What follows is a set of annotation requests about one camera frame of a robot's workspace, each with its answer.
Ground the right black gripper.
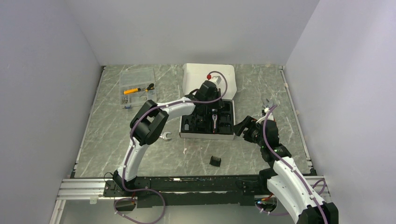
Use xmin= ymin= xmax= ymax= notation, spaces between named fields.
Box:
xmin=232 ymin=115 xmax=266 ymax=147

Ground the white hair clipper box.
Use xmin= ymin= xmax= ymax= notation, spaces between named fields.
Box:
xmin=179 ymin=63 xmax=237 ymax=140

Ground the black silver hair clipper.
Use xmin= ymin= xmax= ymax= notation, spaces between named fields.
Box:
xmin=212 ymin=114 xmax=218 ymax=133

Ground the black comb guard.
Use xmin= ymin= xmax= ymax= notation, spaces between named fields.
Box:
xmin=209 ymin=156 xmax=221 ymax=167

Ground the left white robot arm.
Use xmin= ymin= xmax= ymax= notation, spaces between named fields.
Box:
xmin=113 ymin=80 xmax=228 ymax=196

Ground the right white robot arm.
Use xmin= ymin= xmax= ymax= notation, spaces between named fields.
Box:
xmin=233 ymin=116 xmax=339 ymax=224

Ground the black yellow small tool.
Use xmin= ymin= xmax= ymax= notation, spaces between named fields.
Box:
xmin=144 ymin=83 xmax=155 ymax=92

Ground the silver combination wrench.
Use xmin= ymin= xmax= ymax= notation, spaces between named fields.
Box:
xmin=160 ymin=132 xmax=172 ymax=141

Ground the clear plastic organizer box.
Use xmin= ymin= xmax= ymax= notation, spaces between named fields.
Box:
xmin=119 ymin=68 xmax=157 ymax=109

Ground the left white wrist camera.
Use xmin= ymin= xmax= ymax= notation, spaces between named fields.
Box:
xmin=206 ymin=74 xmax=222 ymax=86

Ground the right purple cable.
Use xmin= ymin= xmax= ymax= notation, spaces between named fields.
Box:
xmin=255 ymin=104 xmax=329 ymax=224

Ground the purple cable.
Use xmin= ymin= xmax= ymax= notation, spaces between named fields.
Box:
xmin=255 ymin=104 xmax=329 ymax=224
xmin=113 ymin=71 xmax=229 ymax=224

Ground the red handled adjustable wrench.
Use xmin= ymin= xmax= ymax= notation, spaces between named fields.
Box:
xmin=262 ymin=98 xmax=274 ymax=110

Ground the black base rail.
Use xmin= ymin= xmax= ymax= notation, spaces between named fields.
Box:
xmin=103 ymin=175 xmax=274 ymax=208

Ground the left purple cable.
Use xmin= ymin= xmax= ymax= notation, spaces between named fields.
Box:
xmin=113 ymin=71 xmax=229 ymax=224

